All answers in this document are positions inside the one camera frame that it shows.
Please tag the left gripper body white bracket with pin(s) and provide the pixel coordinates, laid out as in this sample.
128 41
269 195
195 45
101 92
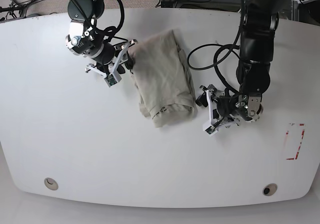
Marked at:
220 112

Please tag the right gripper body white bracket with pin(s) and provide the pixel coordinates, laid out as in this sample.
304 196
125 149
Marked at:
109 59

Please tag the beige T-shirt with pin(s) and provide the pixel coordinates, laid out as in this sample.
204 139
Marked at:
163 79

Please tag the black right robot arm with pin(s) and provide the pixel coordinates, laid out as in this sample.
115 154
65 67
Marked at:
84 35

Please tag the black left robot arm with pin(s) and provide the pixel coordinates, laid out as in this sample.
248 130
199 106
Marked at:
255 43

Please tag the right table grommet hole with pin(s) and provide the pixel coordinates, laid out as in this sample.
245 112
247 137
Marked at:
269 189

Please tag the table grommet hole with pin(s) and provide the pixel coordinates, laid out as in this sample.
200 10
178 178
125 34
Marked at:
269 189
51 184

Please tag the red tape rectangle marking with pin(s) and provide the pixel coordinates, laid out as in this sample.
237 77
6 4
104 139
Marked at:
293 140

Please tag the left table grommet hole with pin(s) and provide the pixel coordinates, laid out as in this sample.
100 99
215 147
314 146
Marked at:
51 184

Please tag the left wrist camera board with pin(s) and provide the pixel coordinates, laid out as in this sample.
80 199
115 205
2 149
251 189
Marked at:
210 130

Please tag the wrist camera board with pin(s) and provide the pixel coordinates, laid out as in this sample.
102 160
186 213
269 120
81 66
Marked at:
110 81
210 130

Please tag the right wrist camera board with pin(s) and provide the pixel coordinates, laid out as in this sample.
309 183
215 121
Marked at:
110 81

